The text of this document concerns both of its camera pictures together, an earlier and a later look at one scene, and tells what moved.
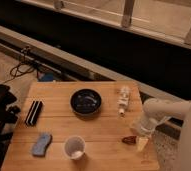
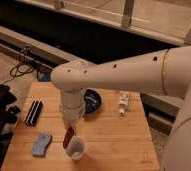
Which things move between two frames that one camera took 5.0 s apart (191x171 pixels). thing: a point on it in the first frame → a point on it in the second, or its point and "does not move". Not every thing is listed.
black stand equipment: x=2 y=118 does not move
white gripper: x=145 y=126 → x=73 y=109
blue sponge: x=39 y=149 does not move
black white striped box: x=34 y=112 does not move
